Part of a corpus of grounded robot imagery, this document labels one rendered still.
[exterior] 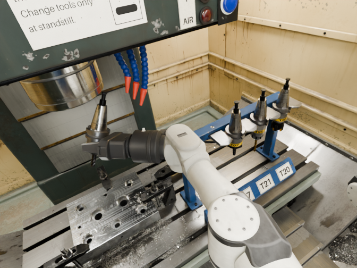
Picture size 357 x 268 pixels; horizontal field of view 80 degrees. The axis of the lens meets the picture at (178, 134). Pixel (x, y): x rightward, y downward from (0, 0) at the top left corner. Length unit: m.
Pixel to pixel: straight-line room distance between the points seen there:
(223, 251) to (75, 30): 0.38
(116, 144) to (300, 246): 0.85
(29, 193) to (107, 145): 1.26
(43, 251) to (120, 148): 0.58
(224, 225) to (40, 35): 0.35
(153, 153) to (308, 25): 0.92
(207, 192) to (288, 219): 0.74
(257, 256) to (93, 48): 0.36
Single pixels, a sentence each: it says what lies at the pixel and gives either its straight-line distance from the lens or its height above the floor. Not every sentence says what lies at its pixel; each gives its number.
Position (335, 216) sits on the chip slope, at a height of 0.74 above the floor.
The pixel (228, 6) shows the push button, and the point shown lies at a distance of 0.43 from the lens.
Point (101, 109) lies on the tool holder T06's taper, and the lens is 0.60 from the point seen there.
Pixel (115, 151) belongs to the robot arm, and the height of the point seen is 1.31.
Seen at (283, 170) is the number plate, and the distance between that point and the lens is 1.01.
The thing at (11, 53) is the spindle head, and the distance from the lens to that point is 0.34.
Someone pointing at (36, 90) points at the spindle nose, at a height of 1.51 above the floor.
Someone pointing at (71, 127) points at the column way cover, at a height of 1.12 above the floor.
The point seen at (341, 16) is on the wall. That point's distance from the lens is 1.13.
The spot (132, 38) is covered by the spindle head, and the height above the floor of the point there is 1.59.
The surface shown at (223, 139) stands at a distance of 0.70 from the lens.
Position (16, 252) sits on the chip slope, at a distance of 1.44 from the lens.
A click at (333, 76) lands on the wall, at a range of 1.19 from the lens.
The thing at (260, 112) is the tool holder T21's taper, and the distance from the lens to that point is 0.76.
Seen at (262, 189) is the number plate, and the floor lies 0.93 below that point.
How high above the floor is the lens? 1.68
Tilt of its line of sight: 39 degrees down
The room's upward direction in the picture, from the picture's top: 8 degrees counter-clockwise
